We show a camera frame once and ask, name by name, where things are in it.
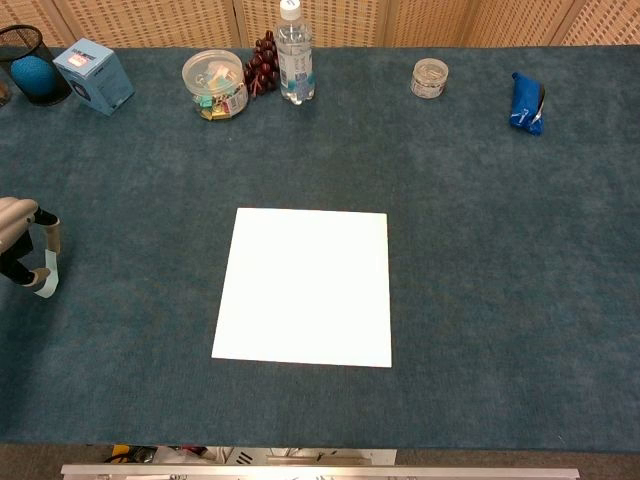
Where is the woven wicker folding screen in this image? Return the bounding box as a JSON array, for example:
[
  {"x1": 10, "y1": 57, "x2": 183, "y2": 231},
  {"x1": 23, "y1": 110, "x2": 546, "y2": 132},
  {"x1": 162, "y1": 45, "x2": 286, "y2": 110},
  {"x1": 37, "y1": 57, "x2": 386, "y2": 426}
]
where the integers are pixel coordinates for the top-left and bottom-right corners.
[{"x1": 0, "y1": 0, "x2": 640, "y2": 50}]

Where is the clear plastic water bottle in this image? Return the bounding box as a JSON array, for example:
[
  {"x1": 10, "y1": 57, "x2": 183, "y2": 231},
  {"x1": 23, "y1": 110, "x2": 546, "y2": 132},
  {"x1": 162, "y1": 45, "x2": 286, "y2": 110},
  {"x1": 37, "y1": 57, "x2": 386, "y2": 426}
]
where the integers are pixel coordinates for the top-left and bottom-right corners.
[{"x1": 274, "y1": 0, "x2": 316, "y2": 106}]

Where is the small light blue strip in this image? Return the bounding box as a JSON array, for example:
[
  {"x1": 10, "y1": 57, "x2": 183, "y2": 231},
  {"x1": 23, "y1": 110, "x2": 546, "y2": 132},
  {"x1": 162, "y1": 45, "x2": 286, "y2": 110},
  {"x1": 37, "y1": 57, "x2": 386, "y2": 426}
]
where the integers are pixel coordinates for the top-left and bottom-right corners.
[{"x1": 33, "y1": 248, "x2": 61, "y2": 300}]

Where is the blue felt table cloth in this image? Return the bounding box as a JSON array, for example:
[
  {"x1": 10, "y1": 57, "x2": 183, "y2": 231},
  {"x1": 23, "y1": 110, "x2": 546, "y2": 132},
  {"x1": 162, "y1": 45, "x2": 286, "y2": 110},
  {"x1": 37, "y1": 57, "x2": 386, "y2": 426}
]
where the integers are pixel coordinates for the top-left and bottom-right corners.
[{"x1": 0, "y1": 45, "x2": 640, "y2": 454}]

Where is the clear jar of binder clips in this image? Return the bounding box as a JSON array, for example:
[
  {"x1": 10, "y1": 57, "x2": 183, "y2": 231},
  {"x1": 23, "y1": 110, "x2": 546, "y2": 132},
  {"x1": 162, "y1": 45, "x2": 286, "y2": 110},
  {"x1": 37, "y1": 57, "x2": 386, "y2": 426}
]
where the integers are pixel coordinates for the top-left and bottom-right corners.
[{"x1": 181, "y1": 48, "x2": 250, "y2": 122}]

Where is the blue textured ball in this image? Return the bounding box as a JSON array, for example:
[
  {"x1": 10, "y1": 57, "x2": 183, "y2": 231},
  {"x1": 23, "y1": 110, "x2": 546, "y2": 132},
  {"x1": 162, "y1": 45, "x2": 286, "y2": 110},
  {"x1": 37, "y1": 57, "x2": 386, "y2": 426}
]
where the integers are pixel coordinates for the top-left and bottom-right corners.
[{"x1": 10, "y1": 55, "x2": 56, "y2": 97}]

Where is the blue fabric pouch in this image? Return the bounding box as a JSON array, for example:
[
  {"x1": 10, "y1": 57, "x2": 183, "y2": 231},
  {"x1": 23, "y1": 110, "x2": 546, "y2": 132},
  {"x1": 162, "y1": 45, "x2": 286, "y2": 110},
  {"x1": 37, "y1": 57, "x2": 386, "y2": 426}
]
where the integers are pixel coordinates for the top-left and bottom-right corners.
[{"x1": 509, "y1": 72, "x2": 547, "y2": 137}]

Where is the small jar of paper clips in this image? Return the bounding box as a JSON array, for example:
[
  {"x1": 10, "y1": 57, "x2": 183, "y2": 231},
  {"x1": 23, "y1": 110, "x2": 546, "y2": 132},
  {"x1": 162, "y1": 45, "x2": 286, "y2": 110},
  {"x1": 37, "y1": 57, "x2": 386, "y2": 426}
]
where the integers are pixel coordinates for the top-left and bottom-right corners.
[{"x1": 410, "y1": 57, "x2": 450, "y2": 100}]

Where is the dark red grape bunch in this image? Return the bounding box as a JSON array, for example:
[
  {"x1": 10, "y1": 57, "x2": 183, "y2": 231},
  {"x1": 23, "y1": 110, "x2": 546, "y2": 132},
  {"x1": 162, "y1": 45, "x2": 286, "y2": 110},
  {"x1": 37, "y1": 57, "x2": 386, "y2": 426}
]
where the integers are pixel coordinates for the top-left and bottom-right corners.
[{"x1": 243, "y1": 30, "x2": 281, "y2": 99}]

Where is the black mesh pen cup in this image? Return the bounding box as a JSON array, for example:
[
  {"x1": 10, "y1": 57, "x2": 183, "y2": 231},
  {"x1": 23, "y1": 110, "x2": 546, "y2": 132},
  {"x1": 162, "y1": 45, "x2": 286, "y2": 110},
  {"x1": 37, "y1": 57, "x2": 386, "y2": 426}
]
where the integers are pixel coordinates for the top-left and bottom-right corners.
[{"x1": 0, "y1": 24, "x2": 74, "y2": 107}]

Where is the light blue cardboard box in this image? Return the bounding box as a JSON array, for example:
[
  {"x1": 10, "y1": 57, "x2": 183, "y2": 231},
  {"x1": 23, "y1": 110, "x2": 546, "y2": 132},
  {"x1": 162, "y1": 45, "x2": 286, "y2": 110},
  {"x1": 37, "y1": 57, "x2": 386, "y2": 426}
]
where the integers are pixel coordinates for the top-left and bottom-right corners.
[{"x1": 52, "y1": 38, "x2": 136, "y2": 117}]

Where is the aluminium profile rail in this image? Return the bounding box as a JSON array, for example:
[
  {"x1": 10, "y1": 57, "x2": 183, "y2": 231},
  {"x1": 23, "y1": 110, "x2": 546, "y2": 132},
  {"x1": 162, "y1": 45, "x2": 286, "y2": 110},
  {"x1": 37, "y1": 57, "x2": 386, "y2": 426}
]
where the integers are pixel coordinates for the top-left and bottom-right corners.
[{"x1": 60, "y1": 463, "x2": 581, "y2": 480}]

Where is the white paper sheet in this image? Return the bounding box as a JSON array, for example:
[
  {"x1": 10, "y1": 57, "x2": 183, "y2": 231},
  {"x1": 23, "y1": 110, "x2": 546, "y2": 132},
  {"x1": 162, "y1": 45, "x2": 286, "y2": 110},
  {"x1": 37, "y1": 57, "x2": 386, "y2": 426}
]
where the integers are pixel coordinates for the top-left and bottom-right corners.
[{"x1": 210, "y1": 207, "x2": 394, "y2": 369}]

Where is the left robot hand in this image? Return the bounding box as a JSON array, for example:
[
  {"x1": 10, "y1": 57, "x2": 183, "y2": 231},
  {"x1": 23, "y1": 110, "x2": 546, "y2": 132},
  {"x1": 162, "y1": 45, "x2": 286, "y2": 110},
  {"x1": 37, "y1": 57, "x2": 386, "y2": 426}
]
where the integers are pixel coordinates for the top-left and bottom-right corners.
[{"x1": 0, "y1": 197, "x2": 62, "y2": 289}]

